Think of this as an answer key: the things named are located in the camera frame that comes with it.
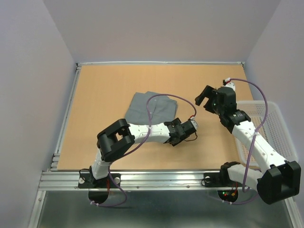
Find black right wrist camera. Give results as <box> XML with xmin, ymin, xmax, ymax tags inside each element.
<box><xmin>217</xmin><ymin>87</ymin><xmax>237</xmax><ymax>114</ymax></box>

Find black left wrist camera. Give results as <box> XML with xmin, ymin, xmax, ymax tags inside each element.
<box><xmin>180</xmin><ymin>119</ymin><xmax>198</xmax><ymax>140</ymax></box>

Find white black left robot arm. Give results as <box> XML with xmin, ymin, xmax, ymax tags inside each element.
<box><xmin>89</xmin><ymin>118</ymin><xmax>198</xmax><ymax>187</ymax></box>

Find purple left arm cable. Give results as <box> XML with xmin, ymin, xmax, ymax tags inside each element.
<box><xmin>90</xmin><ymin>94</ymin><xmax>198</xmax><ymax>207</ymax></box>

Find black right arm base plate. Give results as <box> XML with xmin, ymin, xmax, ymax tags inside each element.
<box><xmin>201</xmin><ymin>172</ymin><xmax>242</xmax><ymax>188</ymax></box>

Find white perforated plastic basket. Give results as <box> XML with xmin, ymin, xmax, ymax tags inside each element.
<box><xmin>237</xmin><ymin>100</ymin><xmax>299</xmax><ymax>167</ymax></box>

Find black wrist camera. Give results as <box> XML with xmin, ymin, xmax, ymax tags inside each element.
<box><xmin>217</xmin><ymin>87</ymin><xmax>237</xmax><ymax>114</ymax></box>
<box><xmin>180</xmin><ymin>119</ymin><xmax>198</xmax><ymax>140</ymax></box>

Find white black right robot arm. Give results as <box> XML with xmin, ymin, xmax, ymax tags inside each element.
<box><xmin>195</xmin><ymin>84</ymin><xmax>301</xmax><ymax>205</ymax></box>

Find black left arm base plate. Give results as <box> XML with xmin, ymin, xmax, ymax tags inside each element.
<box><xmin>78</xmin><ymin>169</ymin><xmax>117</xmax><ymax>189</ymax></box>

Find grey long sleeve shirt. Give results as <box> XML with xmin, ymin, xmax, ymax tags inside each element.
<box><xmin>124</xmin><ymin>91</ymin><xmax>178</xmax><ymax>125</ymax></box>

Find aluminium front frame rail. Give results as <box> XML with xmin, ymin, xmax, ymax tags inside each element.
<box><xmin>38</xmin><ymin>170</ymin><xmax>293</xmax><ymax>190</ymax></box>

